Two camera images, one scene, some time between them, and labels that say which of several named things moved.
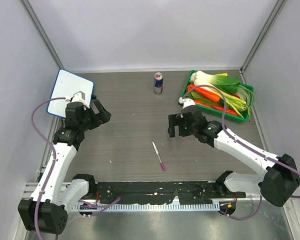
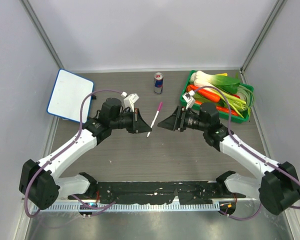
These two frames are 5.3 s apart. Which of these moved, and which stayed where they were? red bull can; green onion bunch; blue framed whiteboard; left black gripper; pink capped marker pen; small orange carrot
Moved: pink capped marker pen; left black gripper
Stayed: green onion bunch; small orange carrot; red bull can; blue framed whiteboard
